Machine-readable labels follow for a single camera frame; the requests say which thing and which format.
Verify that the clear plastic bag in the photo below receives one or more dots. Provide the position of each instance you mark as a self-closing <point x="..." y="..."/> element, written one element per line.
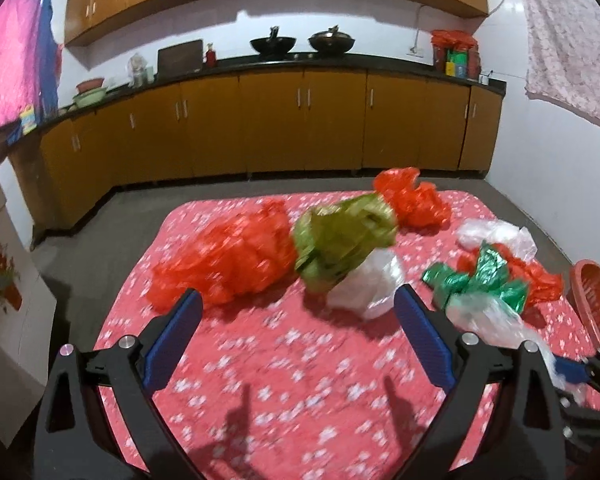
<point x="368" y="291"/>

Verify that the clear jar on counter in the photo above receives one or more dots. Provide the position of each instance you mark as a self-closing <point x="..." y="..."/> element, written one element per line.
<point x="141" y="73"/>

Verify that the red bottle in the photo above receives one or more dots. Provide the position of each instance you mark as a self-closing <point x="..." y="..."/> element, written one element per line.
<point x="210" y="57"/>

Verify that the pink blue hanging cloth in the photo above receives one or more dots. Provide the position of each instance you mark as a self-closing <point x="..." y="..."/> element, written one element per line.
<point x="30" y="64"/>

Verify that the flower decorated white panel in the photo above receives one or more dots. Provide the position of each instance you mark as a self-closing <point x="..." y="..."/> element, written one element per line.
<point x="27" y="309"/>

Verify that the black kitchen countertop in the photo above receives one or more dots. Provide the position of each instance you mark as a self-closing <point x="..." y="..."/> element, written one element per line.
<point x="280" y="67"/>

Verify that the white plastic bag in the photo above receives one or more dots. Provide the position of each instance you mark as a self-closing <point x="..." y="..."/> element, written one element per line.
<point x="472" y="233"/>

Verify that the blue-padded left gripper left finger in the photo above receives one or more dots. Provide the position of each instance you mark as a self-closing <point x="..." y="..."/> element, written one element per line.
<point x="74" y="437"/>

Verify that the wooden lower kitchen cabinets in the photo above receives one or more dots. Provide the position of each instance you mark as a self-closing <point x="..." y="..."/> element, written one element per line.
<point x="262" y="122"/>

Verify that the black lidded wok right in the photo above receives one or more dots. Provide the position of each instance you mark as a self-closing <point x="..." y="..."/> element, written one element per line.
<point x="331" y="42"/>

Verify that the olive green plastic bag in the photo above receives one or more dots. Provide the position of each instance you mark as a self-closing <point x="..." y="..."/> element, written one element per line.
<point x="333" y="240"/>

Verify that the black wok left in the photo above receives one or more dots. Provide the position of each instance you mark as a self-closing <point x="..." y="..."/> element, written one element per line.
<point x="273" y="44"/>

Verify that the stacked basins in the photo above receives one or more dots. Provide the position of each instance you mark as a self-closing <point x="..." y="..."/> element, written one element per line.
<point x="89" y="92"/>

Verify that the pink floral hanging cloth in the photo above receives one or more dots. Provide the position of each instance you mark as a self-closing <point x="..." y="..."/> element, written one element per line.
<point x="564" y="54"/>

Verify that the red bag covered containers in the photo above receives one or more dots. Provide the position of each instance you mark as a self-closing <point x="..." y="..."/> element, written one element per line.
<point x="456" y="53"/>

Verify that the clear bubble wrap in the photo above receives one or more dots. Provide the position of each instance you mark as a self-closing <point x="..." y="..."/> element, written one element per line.
<point x="495" y="323"/>

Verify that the wall power outlet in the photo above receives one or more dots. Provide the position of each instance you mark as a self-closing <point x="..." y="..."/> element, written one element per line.
<point x="416" y="52"/>

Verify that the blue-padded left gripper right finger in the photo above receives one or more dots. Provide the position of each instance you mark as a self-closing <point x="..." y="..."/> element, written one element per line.
<point x="523" y="439"/>

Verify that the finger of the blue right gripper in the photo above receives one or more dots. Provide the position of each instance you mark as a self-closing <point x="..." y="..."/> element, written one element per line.
<point x="574" y="371"/>

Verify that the green shiny plastic bag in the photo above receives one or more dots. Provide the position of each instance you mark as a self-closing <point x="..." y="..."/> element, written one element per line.
<point x="484" y="270"/>

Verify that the red plastic basket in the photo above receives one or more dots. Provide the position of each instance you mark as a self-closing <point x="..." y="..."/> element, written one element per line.
<point x="584" y="295"/>

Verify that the dark cutting board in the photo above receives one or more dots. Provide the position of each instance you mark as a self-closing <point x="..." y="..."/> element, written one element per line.
<point x="180" y="59"/>

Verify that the large red plastic bag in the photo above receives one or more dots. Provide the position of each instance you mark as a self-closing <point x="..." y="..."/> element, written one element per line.
<point x="237" y="255"/>

